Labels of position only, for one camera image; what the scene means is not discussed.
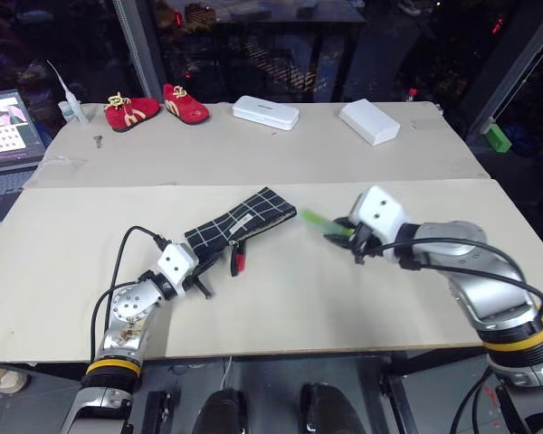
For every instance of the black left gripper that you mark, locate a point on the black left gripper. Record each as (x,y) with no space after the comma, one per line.
(201,270)

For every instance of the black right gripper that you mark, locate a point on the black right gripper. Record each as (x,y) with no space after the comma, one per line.
(365,244)

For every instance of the green highlighter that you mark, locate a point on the green highlighter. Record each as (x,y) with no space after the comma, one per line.
(319,221)

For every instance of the black white grid pouch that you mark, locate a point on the black white grid pouch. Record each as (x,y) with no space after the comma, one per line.
(249,212)

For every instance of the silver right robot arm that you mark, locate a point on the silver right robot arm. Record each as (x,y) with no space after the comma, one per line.
(484,280)

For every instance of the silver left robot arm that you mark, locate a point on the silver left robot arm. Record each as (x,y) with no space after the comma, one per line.
(124,312)

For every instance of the red marker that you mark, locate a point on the red marker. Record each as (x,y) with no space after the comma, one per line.
(240,263)

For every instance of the white rectangular box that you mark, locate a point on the white rectangular box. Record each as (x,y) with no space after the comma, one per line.
(370,121)

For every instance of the dark rounded shape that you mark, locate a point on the dark rounded shape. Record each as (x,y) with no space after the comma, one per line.
(221,411)
(330,409)

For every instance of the white flat case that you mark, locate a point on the white flat case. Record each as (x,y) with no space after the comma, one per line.
(266,112)

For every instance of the red-capped bottle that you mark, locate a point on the red-capped bottle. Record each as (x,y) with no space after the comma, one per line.
(412,95)

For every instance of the green box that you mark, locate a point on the green box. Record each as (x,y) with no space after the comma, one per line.
(498,138)

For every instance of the small metal key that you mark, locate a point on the small metal key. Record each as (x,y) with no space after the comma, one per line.
(99,141)

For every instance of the red shoe yellow laces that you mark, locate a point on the red shoe yellow laces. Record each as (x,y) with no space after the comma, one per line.
(133,113)
(185,106)

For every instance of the clear plastic bag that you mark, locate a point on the clear plastic bag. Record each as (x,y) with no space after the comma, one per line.
(63,162)

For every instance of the small clear bottle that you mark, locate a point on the small clear bottle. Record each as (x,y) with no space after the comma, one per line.
(64,112)

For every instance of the clear long-nozzle bottle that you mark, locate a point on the clear long-nozzle bottle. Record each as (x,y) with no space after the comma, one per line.
(74,104)

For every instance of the grey slanted beam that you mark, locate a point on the grey slanted beam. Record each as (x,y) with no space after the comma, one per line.
(511,59)

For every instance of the open laptop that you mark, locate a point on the open laptop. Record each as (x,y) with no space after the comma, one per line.
(9,135)

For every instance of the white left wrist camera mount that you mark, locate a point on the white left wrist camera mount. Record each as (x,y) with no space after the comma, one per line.
(176,262)

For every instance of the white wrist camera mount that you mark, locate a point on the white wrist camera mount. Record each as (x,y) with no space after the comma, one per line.
(380,212)
(176,262)

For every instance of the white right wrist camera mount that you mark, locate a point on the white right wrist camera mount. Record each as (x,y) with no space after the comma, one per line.
(380,212)

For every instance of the grey metal post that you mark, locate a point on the grey metal post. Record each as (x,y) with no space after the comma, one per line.
(138,50)

